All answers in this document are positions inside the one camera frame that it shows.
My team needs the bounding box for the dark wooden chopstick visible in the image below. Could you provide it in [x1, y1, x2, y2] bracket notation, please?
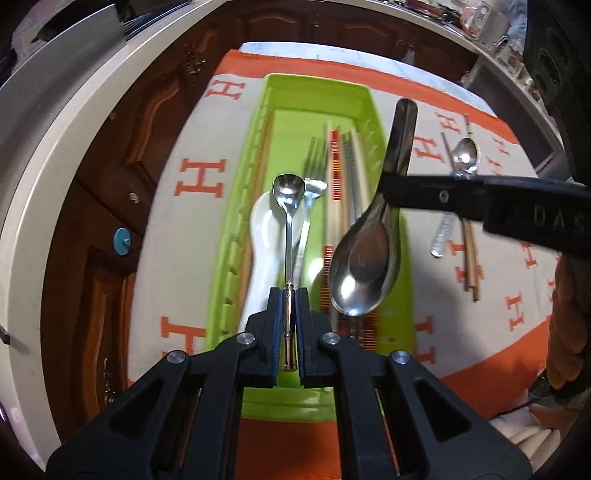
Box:
[442, 133, 481, 302]

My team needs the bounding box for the red-banded bamboo chopstick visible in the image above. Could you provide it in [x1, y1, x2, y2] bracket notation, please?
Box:
[359, 312, 378, 353]

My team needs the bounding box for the large steel tablespoon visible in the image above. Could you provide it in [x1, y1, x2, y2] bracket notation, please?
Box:
[452, 137, 481, 177]

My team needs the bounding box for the steel soup spoon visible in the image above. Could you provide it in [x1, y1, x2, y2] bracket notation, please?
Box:
[329, 98, 418, 317]

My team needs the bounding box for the white ceramic soup spoon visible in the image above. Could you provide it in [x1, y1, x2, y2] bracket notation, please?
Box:
[238, 191, 286, 333]

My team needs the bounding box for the red-patterned chopstick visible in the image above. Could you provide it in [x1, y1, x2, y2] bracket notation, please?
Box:
[322, 130, 344, 319]

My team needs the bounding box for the plain bamboo chopstick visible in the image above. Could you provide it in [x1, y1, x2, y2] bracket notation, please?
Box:
[325, 120, 338, 249]

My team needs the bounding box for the steel fork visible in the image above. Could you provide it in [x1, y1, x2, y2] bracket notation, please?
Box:
[294, 137, 328, 288]

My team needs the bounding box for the small steel teaspoon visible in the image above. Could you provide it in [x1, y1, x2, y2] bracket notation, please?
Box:
[273, 173, 304, 371]

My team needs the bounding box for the steel spoon textured handle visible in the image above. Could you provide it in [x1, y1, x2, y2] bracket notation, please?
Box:
[430, 212, 456, 258]

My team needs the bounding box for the person's right hand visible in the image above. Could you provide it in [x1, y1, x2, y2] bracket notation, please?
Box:
[546, 255, 588, 389]

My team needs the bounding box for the electric kettle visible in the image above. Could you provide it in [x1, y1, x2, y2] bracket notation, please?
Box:
[460, 1, 510, 47]

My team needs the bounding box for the dishwasher appliance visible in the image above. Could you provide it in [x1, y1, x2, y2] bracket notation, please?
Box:
[462, 55, 571, 181]

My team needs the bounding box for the orange H-pattern cloth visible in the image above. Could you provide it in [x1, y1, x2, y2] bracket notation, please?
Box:
[127, 50, 564, 467]

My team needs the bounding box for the green plastic utensil tray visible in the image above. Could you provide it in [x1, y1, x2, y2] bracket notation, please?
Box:
[203, 73, 417, 423]

